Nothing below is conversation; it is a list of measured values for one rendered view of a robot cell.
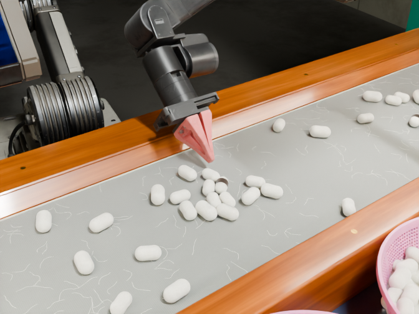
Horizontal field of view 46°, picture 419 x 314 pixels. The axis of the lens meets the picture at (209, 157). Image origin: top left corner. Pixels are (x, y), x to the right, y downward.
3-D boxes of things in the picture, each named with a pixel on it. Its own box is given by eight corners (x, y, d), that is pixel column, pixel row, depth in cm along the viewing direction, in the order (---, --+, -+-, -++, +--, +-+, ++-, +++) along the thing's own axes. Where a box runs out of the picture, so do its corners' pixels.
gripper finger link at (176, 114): (232, 148, 78) (205, 98, 79) (194, 163, 74) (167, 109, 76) (216, 164, 83) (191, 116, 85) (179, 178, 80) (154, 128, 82)
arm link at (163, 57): (134, 62, 84) (146, 43, 79) (168, 56, 88) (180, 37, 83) (151, 97, 83) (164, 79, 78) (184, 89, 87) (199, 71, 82)
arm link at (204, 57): (124, 29, 86) (144, 6, 79) (178, 21, 92) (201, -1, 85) (148, 94, 85) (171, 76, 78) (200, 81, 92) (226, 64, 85)
